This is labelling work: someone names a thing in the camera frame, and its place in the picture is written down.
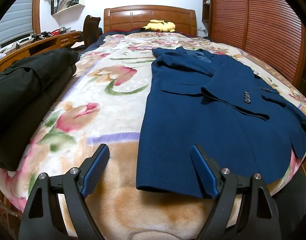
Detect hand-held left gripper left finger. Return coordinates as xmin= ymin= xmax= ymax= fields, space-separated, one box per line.
xmin=18 ymin=144 xmax=110 ymax=240

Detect wooden desk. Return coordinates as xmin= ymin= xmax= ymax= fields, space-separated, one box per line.
xmin=0 ymin=30 xmax=82 ymax=75

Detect folded black clothes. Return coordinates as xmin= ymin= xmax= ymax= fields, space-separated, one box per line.
xmin=0 ymin=47 xmax=80 ymax=172

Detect yellow plush toy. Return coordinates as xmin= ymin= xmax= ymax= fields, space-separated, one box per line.
xmin=140 ymin=19 xmax=176 ymax=33

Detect floral blanket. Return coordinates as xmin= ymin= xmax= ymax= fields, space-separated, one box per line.
xmin=0 ymin=33 xmax=306 ymax=240

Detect wooden louvered wardrobe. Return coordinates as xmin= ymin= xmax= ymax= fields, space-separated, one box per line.
xmin=201 ymin=0 xmax=306 ymax=88

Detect dark brown chair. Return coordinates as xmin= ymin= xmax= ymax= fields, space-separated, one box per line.
xmin=79 ymin=15 xmax=103 ymax=48

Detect navy blue blazer jacket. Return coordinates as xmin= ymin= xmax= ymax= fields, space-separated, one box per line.
xmin=135 ymin=46 xmax=306 ymax=199

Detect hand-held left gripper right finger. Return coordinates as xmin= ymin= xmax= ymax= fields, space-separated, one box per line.
xmin=190 ymin=144 xmax=278 ymax=240

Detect window with grey blind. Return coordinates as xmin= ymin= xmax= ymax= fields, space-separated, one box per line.
xmin=0 ymin=0 xmax=42 ymax=49

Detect wooden bed headboard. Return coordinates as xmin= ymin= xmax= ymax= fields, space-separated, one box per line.
xmin=104 ymin=5 xmax=197 ymax=37

